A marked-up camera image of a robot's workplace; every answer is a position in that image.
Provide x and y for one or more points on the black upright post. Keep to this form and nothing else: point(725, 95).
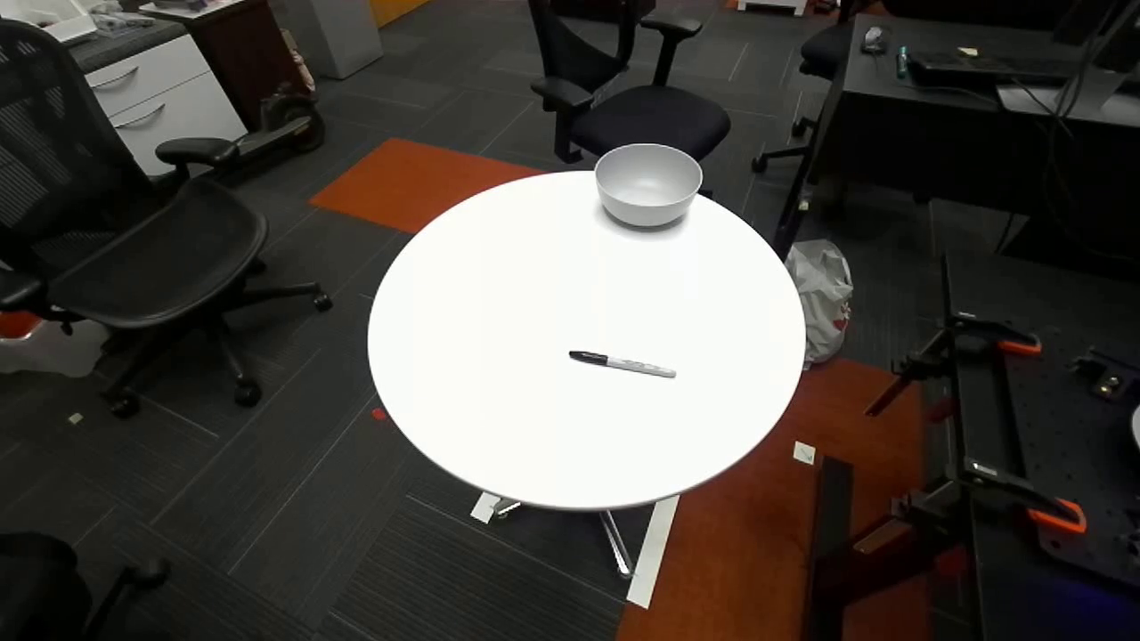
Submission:
point(830, 555)

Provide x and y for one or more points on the small white paper scrap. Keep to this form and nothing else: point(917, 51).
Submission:
point(806, 455)

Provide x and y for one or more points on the dark wooden cabinet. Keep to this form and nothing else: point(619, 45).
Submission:
point(249, 56)

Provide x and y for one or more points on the white drawer cabinet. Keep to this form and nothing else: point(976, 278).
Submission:
point(164, 102)

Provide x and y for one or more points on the white metal table base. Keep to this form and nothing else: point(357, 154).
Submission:
point(652, 553)

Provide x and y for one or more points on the grey metal box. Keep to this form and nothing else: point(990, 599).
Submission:
point(331, 37)

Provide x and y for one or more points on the white plastic bag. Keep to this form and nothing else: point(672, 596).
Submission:
point(820, 297)

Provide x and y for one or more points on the black office desk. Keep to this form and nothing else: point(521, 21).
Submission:
point(927, 130)

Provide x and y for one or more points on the white crumpled bag with red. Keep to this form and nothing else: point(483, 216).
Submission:
point(47, 350)

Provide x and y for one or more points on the black and grey marker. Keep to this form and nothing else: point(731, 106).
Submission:
point(623, 363)

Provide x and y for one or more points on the grey computer mouse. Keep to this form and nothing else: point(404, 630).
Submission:
point(873, 37)

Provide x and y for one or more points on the black mesh office chair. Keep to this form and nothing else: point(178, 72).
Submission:
point(153, 254)

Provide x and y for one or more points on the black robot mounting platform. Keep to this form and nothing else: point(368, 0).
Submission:
point(1054, 475)

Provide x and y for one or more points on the grey round bowl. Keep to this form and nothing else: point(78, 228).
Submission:
point(647, 190)

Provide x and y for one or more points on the black keyboard on black desk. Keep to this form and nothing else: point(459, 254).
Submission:
point(974, 68)

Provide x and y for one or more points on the small black device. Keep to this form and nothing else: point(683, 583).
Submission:
point(1105, 377)

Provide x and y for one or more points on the black padded office chair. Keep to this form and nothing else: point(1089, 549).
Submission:
point(652, 114)

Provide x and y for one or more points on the black kick scooter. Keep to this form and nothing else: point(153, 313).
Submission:
point(279, 130)

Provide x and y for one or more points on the black rolling chair with castors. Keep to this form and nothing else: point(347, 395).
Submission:
point(823, 51)

